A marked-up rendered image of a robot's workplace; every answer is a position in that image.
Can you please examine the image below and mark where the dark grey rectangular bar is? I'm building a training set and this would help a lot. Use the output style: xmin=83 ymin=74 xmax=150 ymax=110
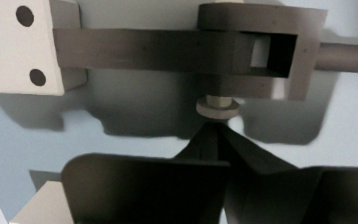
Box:
xmin=52 ymin=28 xmax=256 ymax=75

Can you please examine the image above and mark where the grey clevis fork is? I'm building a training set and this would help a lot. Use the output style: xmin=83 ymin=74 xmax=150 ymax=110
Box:
xmin=194 ymin=2 xmax=358 ymax=101

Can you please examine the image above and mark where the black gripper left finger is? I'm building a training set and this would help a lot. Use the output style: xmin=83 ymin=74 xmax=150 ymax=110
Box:
xmin=60 ymin=122 xmax=231 ymax=224

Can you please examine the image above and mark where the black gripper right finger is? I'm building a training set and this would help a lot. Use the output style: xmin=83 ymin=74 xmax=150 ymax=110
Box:
xmin=214 ymin=122 xmax=358 ymax=224

